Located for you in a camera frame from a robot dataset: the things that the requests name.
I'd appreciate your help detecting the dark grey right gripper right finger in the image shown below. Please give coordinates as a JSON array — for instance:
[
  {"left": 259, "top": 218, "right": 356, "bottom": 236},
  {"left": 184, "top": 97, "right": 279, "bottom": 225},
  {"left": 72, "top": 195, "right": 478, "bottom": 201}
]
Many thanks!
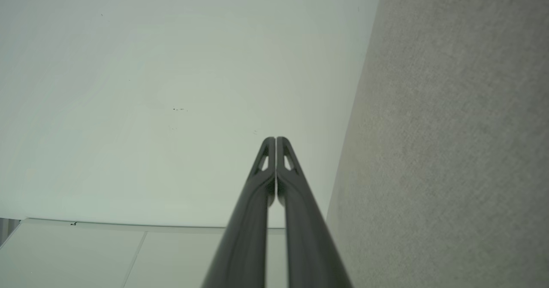
[{"left": 277, "top": 136, "right": 353, "bottom": 288}]

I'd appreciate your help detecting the grey fabric sofa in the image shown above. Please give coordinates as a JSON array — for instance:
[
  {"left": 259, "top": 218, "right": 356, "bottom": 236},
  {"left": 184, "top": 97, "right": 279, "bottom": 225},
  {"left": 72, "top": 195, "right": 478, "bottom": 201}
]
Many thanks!
[{"left": 326, "top": 0, "right": 549, "bottom": 288}]

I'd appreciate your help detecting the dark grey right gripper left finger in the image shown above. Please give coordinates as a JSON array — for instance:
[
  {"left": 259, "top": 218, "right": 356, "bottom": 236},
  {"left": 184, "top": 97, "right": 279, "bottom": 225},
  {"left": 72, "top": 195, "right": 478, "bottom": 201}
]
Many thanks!
[{"left": 202, "top": 136, "right": 276, "bottom": 288}]

